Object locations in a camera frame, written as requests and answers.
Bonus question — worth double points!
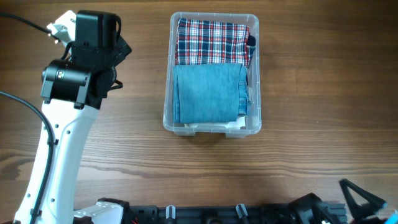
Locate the white printed shirt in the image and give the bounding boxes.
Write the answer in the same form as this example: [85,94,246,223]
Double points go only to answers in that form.
[184,116,246,129]

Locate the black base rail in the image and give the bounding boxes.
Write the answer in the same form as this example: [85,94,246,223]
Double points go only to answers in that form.
[124,203,348,224]

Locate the clear plastic storage bin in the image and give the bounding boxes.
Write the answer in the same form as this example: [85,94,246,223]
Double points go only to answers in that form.
[163,12,262,138]

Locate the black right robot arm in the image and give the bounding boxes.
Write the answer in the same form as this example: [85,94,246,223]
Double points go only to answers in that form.
[289,179,387,224]

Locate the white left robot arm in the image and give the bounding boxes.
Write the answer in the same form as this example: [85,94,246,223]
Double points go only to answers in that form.
[13,59,129,223]

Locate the red blue plaid shirt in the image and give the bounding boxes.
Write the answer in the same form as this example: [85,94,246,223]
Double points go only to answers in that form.
[175,18,256,67]

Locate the blue jeans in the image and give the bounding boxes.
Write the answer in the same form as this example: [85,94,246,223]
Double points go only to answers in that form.
[173,63,251,124]

